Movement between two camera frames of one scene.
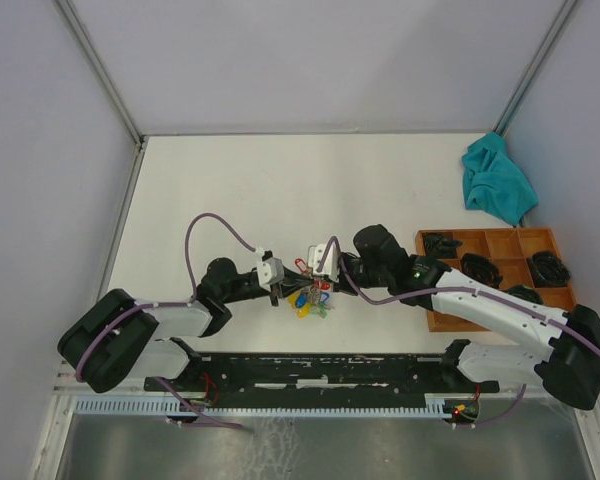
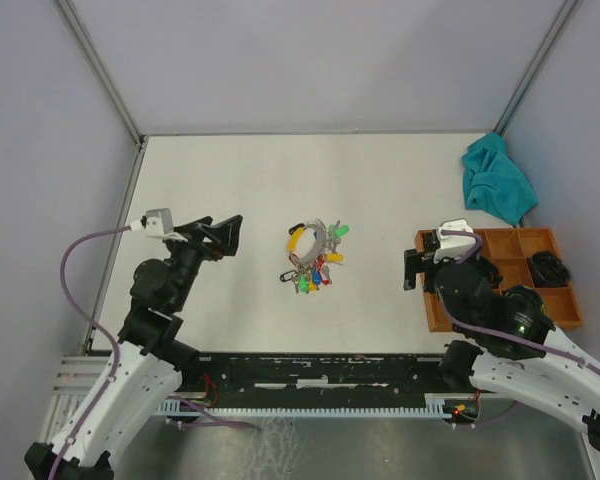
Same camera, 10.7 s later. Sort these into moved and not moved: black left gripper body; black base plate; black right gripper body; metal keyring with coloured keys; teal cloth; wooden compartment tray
Moved: black right gripper body; black left gripper body; metal keyring with coloured keys
Not moved: teal cloth; black base plate; wooden compartment tray
